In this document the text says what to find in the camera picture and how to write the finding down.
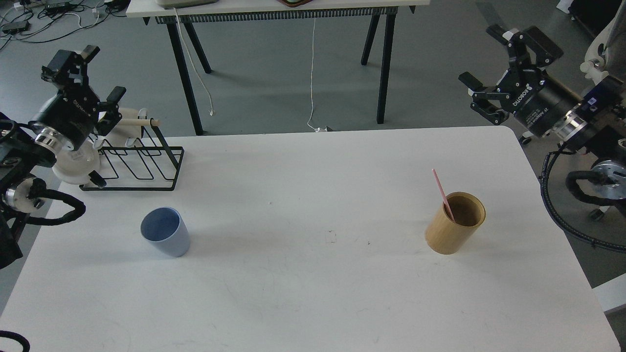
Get black wire dish rack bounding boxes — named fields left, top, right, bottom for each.
left=80, top=118, right=185, bottom=191

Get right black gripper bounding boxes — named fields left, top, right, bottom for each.
left=458, top=24, right=582, bottom=136

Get blue plastic cup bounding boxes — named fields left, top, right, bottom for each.
left=139, top=207, right=191, bottom=258

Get bamboo cylinder holder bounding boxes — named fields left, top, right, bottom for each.
left=425, top=192, right=487, bottom=255

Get white mug on rack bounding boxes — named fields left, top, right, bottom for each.
left=103, top=108, right=148, bottom=148

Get floor cables and adapters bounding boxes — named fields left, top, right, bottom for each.
left=0, top=0, right=132, bottom=49

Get white background table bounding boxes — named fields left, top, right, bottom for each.
left=125, top=0, right=430, bottom=136

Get white hanging cable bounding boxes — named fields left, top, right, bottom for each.
left=306, top=19, right=334, bottom=133

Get white office chair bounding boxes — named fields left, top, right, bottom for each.
left=557, top=0, right=625, bottom=83

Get white braided cable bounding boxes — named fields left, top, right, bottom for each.
left=172, top=7, right=216, bottom=117

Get white round lidded container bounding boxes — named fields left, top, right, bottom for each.
left=53, top=140, right=101, bottom=185

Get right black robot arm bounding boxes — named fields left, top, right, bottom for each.
left=459, top=24, right=625, bottom=253

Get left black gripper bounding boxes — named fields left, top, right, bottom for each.
left=29, top=45, right=127, bottom=151

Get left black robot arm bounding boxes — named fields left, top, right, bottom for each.
left=0, top=46, right=127, bottom=268

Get white table edge corner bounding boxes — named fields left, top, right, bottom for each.
left=592, top=273, right=626, bottom=314

